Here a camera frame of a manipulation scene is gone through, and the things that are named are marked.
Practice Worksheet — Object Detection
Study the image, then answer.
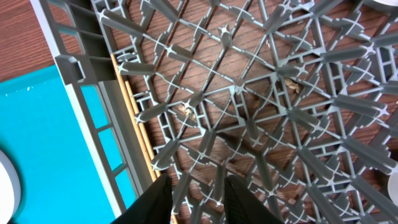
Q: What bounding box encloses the teal plastic tray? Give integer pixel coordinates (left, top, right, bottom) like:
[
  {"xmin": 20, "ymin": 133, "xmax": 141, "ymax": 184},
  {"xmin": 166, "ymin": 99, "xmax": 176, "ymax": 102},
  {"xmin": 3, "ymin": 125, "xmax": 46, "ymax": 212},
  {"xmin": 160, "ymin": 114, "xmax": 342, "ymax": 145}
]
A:
[{"xmin": 0, "ymin": 64, "xmax": 137, "ymax": 224}]

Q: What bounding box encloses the white cup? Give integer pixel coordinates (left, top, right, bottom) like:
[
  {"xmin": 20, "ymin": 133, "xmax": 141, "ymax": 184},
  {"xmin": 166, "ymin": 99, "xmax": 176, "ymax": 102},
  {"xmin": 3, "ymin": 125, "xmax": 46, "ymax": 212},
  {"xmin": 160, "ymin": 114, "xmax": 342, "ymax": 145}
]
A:
[{"xmin": 387, "ymin": 172, "xmax": 398, "ymax": 205}]

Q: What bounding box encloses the grey dishwasher rack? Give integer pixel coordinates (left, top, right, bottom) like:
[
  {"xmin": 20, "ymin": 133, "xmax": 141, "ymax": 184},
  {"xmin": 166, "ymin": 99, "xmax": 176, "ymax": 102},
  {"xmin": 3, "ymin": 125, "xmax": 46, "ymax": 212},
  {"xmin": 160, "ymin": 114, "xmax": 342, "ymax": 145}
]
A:
[{"xmin": 32, "ymin": 1, "xmax": 397, "ymax": 223}]

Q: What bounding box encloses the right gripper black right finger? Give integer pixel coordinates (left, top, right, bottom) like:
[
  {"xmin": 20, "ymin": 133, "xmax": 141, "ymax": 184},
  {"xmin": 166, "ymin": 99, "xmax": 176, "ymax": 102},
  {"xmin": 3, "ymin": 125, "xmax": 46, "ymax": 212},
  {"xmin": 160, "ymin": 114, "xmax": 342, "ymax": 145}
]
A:
[{"xmin": 224, "ymin": 175, "xmax": 283, "ymax": 224}]

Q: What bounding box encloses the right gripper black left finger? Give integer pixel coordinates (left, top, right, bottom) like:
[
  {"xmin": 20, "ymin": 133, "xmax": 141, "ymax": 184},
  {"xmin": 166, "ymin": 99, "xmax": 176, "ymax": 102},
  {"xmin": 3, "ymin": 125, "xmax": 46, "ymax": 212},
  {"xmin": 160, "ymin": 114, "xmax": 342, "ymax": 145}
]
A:
[{"xmin": 111, "ymin": 174, "xmax": 173, "ymax": 224}]

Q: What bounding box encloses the white round bowl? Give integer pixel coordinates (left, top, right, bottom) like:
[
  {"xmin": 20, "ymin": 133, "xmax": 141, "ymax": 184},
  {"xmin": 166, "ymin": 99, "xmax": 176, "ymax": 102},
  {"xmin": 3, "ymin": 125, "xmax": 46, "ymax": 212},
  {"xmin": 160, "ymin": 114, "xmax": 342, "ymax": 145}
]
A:
[{"xmin": 364, "ymin": 0, "xmax": 397, "ymax": 7}]

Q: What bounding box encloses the wooden chopstick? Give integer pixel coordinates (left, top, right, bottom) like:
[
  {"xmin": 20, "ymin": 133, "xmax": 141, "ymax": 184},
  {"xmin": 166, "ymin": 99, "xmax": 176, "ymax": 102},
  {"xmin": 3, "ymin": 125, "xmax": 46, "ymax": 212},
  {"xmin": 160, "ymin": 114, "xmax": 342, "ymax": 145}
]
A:
[
  {"xmin": 111, "ymin": 54, "xmax": 158, "ymax": 182},
  {"xmin": 125, "ymin": 81, "xmax": 160, "ymax": 177}
]

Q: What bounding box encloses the pink plate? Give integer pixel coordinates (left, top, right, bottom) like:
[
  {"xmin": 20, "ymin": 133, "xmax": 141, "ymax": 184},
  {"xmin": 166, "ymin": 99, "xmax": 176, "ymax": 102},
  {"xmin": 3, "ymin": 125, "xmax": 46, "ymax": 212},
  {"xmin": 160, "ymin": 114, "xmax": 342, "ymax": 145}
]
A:
[{"xmin": 1, "ymin": 151, "xmax": 21, "ymax": 223}]

